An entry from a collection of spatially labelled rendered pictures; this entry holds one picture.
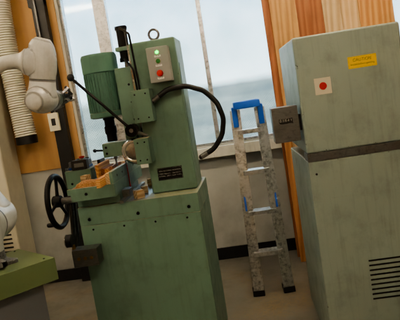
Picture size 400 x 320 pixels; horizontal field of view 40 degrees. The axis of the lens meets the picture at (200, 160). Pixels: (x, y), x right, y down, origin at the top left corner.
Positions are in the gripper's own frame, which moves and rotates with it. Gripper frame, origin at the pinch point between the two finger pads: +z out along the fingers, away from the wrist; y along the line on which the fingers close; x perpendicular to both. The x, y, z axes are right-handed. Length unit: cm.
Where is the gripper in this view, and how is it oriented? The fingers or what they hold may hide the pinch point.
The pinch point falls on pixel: (69, 98)
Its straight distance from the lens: 255.9
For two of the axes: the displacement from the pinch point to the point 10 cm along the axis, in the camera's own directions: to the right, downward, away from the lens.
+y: 6.2, -7.6, -1.7
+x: -7.8, -6.3, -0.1
